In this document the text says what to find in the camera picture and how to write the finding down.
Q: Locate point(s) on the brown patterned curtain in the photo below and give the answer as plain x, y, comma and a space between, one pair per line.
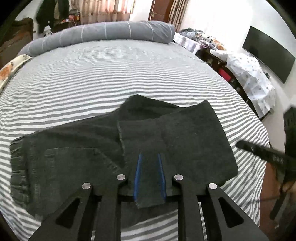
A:
179, 14

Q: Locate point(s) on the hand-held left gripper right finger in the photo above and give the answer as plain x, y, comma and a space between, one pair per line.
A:
161, 176

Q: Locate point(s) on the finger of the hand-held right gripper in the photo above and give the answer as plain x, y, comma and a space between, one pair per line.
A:
259, 151

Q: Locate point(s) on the floral pillow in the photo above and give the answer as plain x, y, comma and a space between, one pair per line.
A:
11, 69

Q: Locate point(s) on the grey checked bolster pillow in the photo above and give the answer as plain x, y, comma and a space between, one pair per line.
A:
104, 32

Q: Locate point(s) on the dark grey denim pants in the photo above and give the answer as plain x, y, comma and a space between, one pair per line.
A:
92, 150

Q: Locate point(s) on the small white object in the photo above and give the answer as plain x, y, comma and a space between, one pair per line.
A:
47, 31

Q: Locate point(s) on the carved wooden headboard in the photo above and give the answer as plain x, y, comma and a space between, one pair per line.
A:
16, 37

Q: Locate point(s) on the pink patterned curtain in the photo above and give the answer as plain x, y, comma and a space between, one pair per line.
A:
104, 10

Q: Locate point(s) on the hanging dark clothes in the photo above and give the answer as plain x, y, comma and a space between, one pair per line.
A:
49, 11

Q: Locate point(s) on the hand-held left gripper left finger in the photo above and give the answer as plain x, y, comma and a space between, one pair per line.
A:
138, 176

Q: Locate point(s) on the bed with striped sheet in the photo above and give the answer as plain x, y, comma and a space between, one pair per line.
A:
104, 74

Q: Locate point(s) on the pile of patterned cloths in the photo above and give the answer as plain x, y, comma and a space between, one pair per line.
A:
198, 39

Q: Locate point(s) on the brown wooden door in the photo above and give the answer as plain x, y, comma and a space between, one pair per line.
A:
160, 9

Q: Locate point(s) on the black wall television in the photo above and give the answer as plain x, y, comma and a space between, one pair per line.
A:
268, 53

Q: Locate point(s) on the white dotted cloth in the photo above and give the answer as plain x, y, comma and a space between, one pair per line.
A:
252, 78

